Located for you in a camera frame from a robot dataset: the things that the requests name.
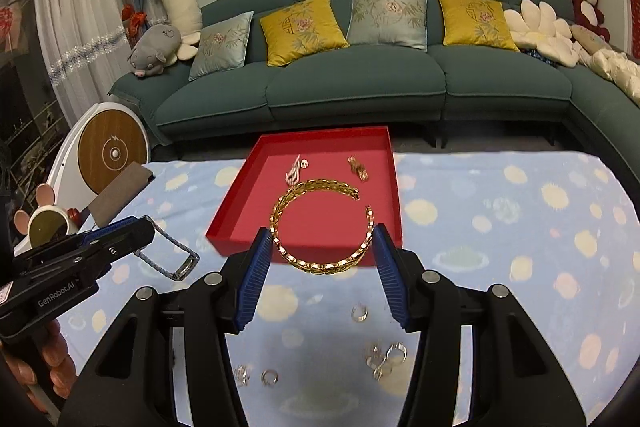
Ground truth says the red tray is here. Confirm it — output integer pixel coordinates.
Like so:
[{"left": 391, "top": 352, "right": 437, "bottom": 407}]
[{"left": 205, "top": 125, "right": 407, "bottom": 269}]

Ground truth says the person's left hand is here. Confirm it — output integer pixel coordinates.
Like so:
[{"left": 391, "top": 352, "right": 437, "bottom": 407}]
[{"left": 0, "top": 320, "right": 77, "bottom": 408}]

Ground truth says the white flower cushion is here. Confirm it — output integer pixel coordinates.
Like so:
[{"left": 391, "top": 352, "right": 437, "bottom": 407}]
[{"left": 502, "top": 0, "right": 583, "bottom": 68}]

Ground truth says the blue patterned cloth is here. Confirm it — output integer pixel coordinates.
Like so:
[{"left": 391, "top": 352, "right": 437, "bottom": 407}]
[{"left": 522, "top": 48, "right": 559, "bottom": 68}]

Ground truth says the mouse-eared mirror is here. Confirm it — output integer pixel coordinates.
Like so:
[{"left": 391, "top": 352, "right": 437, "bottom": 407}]
[{"left": 14, "top": 183, "right": 81, "bottom": 253}]

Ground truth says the grey pig plush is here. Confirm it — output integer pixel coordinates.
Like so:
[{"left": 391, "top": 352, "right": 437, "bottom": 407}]
[{"left": 127, "top": 24, "right": 183, "bottom": 80}]

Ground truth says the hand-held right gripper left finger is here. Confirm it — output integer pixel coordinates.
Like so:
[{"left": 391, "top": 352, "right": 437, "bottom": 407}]
[{"left": 57, "top": 227, "right": 274, "bottom": 427}]

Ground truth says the blue planet print tablecloth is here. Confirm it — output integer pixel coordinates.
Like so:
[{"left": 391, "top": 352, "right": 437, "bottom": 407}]
[{"left": 30, "top": 150, "right": 636, "bottom": 427}]

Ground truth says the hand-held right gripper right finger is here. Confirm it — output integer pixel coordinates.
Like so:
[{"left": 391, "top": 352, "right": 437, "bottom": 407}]
[{"left": 372, "top": 223, "right": 588, "bottom": 427}]

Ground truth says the red window decoration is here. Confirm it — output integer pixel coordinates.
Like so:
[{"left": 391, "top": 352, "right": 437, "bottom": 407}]
[{"left": 0, "top": 4, "right": 24, "bottom": 52}]

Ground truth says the pearl bead jewelry piece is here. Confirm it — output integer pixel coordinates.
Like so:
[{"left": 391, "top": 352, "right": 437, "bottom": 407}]
[{"left": 284, "top": 155, "right": 310, "bottom": 186}]

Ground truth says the gold leaf cuff bracelet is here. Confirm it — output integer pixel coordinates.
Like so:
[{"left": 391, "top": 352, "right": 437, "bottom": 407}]
[{"left": 269, "top": 178, "right": 376, "bottom": 276}]

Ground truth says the teal sofa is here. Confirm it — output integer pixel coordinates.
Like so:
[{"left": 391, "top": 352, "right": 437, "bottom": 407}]
[{"left": 107, "top": 0, "right": 640, "bottom": 178}]

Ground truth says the red wall hanging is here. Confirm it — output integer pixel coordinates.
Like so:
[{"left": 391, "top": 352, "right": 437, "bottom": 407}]
[{"left": 617, "top": 0, "right": 640, "bottom": 62}]

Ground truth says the yellow embroidered pillow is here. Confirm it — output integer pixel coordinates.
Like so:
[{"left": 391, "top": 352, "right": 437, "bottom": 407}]
[
  {"left": 436, "top": 0, "right": 521, "bottom": 52},
  {"left": 259, "top": 0, "right": 350, "bottom": 68}
]

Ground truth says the beige round cushion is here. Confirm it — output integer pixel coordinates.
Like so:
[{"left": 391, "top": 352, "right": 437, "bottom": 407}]
[{"left": 570, "top": 24, "right": 609, "bottom": 58}]

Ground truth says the red curtain bow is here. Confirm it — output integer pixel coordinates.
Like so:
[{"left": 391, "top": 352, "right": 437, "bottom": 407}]
[{"left": 121, "top": 4, "right": 147, "bottom": 45}]

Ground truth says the red monkey plush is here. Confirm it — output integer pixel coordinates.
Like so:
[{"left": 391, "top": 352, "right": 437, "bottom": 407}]
[{"left": 564, "top": 0, "right": 612, "bottom": 42}]

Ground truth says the white machine with wooden disc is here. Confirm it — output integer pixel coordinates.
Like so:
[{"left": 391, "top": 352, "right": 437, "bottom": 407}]
[{"left": 12, "top": 102, "right": 151, "bottom": 258}]

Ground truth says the pale blue embroidered pillow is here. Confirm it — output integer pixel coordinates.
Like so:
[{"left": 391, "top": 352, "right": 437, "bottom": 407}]
[
  {"left": 346, "top": 0, "right": 429, "bottom": 52},
  {"left": 188, "top": 11, "right": 255, "bottom": 82}
]

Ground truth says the small gold link chain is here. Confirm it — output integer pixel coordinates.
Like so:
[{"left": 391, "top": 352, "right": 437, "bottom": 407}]
[{"left": 348, "top": 155, "right": 370, "bottom": 182}]

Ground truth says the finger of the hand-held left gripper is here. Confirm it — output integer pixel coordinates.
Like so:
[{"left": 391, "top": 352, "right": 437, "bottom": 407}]
[
  {"left": 15, "top": 222, "right": 156, "bottom": 289},
  {"left": 12, "top": 216, "right": 149, "bottom": 271}
]

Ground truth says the cream quilt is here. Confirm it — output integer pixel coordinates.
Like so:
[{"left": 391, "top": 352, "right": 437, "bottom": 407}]
[{"left": 582, "top": 48, "right": 640, "bottom": 108}]

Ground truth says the brown pouch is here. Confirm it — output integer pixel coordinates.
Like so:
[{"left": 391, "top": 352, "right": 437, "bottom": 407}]
[{"left": 86, "top": 162, "right": 156, "bottom": 228}]

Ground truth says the white sheer curtain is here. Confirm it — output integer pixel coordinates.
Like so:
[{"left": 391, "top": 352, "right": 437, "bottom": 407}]
[{"left": 32, "top": 0, "right": 136, "bottom": 122}]

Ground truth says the white cow plush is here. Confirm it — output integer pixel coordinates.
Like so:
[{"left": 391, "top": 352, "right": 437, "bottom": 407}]
[{"left": 146, "top": 0, "right": 203, "bottom": 60}]

